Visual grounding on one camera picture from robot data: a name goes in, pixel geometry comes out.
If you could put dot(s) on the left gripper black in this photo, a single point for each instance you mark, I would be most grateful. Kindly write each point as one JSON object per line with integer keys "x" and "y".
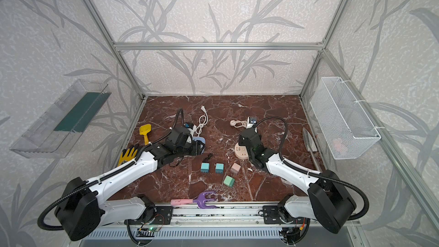
{"x": 195, "y": 147}

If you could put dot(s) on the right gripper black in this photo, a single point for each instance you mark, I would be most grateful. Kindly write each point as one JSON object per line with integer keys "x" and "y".
{"x": 247, "y": 137}

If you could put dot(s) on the light green plug cube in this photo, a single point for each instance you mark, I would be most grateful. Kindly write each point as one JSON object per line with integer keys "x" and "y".
{"x": 229, "y": 181}

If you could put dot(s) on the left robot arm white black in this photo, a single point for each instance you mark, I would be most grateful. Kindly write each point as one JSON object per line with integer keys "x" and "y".
{"x": 84, "y": 205}

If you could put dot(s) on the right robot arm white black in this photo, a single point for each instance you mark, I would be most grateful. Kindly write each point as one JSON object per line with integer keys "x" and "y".
{"x": 329, "y": 200}

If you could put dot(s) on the pink plug cube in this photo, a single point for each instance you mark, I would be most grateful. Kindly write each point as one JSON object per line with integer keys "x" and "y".
{"x": 235, "y": 169}

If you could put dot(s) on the teal plug cube left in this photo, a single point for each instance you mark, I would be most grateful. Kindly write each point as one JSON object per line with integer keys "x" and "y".
{"x": 205, "y": 166}

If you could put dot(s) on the teal plug cube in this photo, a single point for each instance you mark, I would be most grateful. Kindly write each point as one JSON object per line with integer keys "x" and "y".
{"x": 219, "y": 168}
{"x": 205, "y": 166}

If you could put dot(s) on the teal plug cube right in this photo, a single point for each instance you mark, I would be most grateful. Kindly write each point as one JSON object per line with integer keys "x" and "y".
{"x": 219, "y": 168}

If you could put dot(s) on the blue square power strip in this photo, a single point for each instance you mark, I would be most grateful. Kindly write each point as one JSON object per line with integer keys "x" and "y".
{"x": 200, "y": 139}

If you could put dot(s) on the yellow toy shovel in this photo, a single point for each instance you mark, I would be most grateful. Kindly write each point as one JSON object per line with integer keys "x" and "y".
{"x": 144, "y": 130}

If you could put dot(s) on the yellow black work glove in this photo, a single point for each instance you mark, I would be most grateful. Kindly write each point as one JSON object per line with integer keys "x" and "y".
{"x": 128, "y": 154}

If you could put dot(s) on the purple pink toy rake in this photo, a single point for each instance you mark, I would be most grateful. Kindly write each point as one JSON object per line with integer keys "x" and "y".
{"x": 201, "y": 200}

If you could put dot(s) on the pink item in basket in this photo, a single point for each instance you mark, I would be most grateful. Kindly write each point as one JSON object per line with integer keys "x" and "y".
{"x": 339, "y": 145}

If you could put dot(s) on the green sponge in bin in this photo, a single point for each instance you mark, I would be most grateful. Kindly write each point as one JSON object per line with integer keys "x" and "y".
{"x": 78, "y": 119}

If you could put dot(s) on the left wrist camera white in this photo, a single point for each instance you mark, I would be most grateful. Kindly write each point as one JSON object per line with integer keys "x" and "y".
{"x": 187, "y": 129}

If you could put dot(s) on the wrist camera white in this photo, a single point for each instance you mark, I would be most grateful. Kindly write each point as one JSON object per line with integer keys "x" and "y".
{"x": 251, "y": 122}
{"x": 187, "y": 129}

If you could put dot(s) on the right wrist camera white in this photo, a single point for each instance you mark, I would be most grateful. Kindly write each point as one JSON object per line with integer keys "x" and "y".
{"x": 251, "y": 122}

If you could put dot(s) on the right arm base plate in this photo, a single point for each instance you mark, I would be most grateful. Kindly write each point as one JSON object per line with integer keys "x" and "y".
{"x": 272, "y": 215}

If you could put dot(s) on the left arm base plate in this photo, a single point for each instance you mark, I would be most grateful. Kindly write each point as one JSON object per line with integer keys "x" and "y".
{"x": 159, "y": 215}

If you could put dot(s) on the aluminium front rail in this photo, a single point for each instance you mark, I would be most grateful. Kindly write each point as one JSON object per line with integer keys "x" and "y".
{"x": 212, "y": 214}

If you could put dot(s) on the white wire mesh basket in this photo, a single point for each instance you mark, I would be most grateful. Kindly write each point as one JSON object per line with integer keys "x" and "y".
{"x": 340, "y": 115}

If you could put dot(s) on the clear plastic wall bin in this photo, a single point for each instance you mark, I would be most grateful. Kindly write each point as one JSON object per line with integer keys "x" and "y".
{"x": 55, "y": 133}

